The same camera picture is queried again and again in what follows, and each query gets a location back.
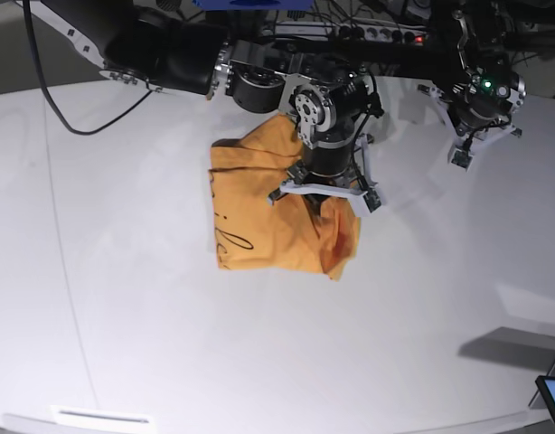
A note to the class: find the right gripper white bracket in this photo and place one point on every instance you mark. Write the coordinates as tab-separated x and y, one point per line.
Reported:
321	174

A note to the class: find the white flat strip on table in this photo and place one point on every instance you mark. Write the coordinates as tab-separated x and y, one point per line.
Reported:
72	415

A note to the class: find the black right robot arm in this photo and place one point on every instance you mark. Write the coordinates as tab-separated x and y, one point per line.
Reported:
328	98

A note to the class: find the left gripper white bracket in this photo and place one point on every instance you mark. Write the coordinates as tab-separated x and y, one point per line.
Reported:
467	140

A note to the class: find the yellow T-shirt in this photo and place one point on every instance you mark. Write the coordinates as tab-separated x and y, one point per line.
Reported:
250	232

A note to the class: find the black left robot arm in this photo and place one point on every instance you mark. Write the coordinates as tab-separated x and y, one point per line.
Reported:
476	91

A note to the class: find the white power strip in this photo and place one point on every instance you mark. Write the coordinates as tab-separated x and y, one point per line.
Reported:
368	32

